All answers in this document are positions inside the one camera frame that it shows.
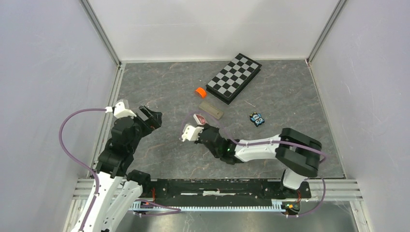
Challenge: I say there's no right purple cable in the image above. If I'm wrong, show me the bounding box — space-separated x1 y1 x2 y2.
180 111 328 218

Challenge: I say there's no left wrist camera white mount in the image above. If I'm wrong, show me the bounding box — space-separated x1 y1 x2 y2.
105 100 137 119

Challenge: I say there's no folded black chessboard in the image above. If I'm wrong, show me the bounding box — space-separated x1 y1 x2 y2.
205 53 262 104

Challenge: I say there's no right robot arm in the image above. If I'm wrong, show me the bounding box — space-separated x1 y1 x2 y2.
181 124 325 197

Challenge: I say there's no orange tape roll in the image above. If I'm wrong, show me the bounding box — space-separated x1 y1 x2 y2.
195 87 207 99

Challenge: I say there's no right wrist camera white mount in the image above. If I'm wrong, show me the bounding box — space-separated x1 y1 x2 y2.
181 124 204 142

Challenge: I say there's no white beige remote control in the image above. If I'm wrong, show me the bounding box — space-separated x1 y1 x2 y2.
198 101 223 119

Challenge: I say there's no blue black owl toy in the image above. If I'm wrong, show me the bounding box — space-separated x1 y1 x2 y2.
249 112 265 127

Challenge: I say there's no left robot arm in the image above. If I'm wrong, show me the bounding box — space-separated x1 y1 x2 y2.
72 102 162 232

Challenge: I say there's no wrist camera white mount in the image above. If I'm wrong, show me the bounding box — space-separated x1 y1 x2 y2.
181 124 204 142
105 100 137 119

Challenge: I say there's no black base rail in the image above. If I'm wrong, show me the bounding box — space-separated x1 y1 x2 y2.
141 178 312 207

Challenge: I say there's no red white remote control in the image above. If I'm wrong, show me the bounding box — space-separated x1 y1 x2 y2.
193 114 208 126

